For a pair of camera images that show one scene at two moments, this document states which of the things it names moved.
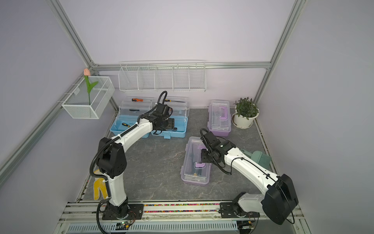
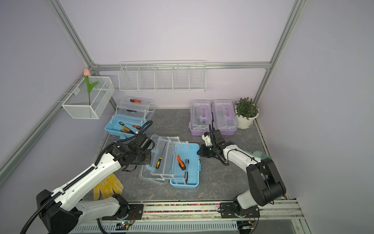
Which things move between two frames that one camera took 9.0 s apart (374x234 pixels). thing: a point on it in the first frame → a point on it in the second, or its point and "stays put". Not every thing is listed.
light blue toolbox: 180,107 → 174,161
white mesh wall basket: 89,98 stays put
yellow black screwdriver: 171,101 → 159,161
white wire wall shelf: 187,76 stays put
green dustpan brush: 264,160 stays put
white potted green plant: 246,111 stays put
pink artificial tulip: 87,73 stays put
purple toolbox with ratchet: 193,171 → 200,117
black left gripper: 171,124 → 148,160
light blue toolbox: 130,109 stays put
